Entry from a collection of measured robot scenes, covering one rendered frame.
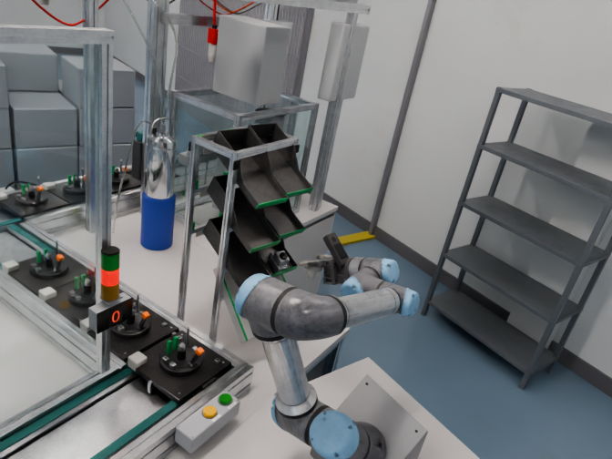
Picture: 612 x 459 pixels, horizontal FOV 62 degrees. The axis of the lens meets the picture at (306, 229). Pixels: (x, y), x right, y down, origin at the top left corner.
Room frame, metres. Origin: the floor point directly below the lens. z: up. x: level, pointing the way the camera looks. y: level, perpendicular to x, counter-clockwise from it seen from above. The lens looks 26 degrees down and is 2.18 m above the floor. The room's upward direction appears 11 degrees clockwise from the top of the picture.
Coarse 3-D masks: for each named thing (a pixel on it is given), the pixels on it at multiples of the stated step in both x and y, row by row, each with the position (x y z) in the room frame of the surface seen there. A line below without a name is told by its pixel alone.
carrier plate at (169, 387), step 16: (144, 352) 1.33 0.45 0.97; (160, 352) 1.34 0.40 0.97; (208, 352) 1.39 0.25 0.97; (144, 368) 1.26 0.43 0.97; (160, 368) 1.27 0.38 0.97; (208, 368) 1.31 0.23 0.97; (224, 368) 1.33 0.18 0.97; (160, 384) 1.20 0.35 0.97; (176, 384) 1.21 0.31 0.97; (192, 384) 1.23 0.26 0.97; (176, 400) 1.16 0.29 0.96
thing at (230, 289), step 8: (216, 272) 1.56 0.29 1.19; (224, 280) 1.53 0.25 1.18; (232, 280) 1.59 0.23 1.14; (224, 288) 1.53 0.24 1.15; (232, 288) 1.57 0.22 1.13; (224, 296) 1.52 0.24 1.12; (232, 296) 1.55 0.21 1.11; (232, 304) 1.49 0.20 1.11; (232, 312) 1.49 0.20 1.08; (232, 320) 1.49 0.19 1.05; (240, 320) 1.51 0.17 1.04; (240, 328) 1.46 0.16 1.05; (248, 328) 1.50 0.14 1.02; (240, 336) 1.45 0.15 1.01; (248, 336) 1.48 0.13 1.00
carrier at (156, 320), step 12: (132, 312) 1.44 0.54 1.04; (120, 324) 1.42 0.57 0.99; (132, 324) 1.43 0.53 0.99; (144, 324) 1.44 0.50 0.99; (156, 324) 1.48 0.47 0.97; (168, 324) 1.49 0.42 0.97; (120, 336) 1.37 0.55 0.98; (132, 336) 1.38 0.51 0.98; (144, 336) 1.41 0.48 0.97; (156, 336) 1.42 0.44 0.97; (168, 336) 1.45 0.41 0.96; (120, 348) 1.32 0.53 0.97; (132, 348) 1.34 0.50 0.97; (144, 348) 1.35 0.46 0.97
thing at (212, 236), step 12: (204, 228) 1.61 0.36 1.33; (216, 228) 1.58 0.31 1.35; (216, 240) 1.57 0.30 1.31; (216, 252) 1.56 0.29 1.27; (228, 252) 1.52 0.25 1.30; (240, 252) 1.62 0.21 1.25; (252, 252) 1.63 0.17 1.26; (228, 264) 1.52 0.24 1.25; (240, 264) 1.57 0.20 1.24; (252, 264) 1.59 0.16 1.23; (240, 276) 1.52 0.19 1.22
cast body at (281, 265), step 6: (270, 252) 1.68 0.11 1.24; (276, 252) 1.64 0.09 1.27; (282, 252) 1.64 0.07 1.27; (270, 258) 1.65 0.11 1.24; (276, 258) 1.63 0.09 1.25; (282, 258) 1.62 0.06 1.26; (288, 258) 1.64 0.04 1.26; (270, 264) 1.64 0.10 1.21; (276, 264) 1.63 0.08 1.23; (282, 264) 1.63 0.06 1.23; (276, 270) 1.62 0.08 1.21
